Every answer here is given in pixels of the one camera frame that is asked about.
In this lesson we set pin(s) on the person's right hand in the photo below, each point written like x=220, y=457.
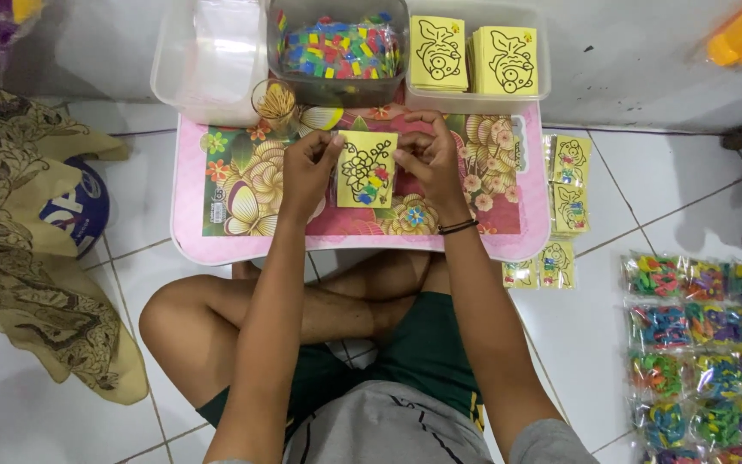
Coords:
x=438, y=174

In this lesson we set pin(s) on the person's left hand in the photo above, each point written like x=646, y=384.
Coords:
x=303, y=177

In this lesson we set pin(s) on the yellow flower card packet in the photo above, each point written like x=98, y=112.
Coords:
x=366, y=184

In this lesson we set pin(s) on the black wrist band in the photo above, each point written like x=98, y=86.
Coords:
x=458, y=226

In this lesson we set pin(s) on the clear drinking glass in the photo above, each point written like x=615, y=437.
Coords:
x=277, y=122

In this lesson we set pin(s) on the clear container of cards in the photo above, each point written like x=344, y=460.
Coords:
x=474, y=104

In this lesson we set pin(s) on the bundle of wooden toothpicks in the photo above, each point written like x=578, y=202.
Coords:
x=277, y=102

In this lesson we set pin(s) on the clear container of sachets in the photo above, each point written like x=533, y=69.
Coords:
x=339, y=93

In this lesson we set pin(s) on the person's right leg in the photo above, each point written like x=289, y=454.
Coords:
x=384, y=274

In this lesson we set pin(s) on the person's leg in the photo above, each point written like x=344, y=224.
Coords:
x=190, y=328
x=384, y=274

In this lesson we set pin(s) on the stack of yellow fish cards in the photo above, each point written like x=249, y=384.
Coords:
x=438, y=55
x=506, y=61

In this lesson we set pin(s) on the packed yellow animal card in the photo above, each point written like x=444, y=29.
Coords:
x=570, y=209
x=556, y=264
x=570, y=160
x=520, y=274

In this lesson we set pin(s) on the pink floral lap table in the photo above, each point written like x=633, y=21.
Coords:
x=190, y=242

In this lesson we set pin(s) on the pile of coloured sand sachets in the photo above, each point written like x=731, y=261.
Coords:
x=339, y=51

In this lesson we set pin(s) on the empty clear plastic container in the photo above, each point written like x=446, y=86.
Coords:
x=210, y=58

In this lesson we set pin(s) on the green shorts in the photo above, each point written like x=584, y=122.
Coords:
x=422, y=348

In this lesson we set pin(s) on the person's left leg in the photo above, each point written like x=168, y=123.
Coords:
x=190, y=328

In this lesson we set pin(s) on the blue and white ball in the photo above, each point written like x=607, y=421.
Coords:
x=84, y=206

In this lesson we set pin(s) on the grey shirt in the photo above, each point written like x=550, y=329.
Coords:
x=384, y=425

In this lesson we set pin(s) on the brown batik cloth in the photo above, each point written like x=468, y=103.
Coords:
x=10, y=270

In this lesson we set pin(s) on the group of colourful toy packets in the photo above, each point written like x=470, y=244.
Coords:
x=693, y=361

